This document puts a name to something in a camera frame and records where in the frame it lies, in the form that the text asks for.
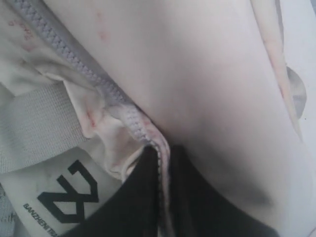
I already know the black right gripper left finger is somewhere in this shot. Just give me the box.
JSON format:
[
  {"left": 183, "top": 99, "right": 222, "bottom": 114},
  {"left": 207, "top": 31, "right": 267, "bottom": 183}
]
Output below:
[{"left": 65, "top": 146, "right": 159, "bottom": 237}]

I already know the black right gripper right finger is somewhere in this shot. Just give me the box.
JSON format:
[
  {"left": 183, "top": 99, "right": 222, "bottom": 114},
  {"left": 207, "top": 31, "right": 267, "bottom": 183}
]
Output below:
[{"left": 169, "top": 146, "right": 278, "bottom": 237}]

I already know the white canvas zipper bag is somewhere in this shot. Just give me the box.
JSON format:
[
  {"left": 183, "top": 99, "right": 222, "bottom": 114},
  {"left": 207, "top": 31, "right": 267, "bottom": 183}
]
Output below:
[{"left": 0, "top": 0, "right": 316, "bottom": 237}]

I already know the grey shoulder strap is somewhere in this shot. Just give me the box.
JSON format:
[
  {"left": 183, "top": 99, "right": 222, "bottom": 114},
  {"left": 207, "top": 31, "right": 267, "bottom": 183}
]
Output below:
[{"left": 0, "top": 82, "right": 84, "bottom": 176}]

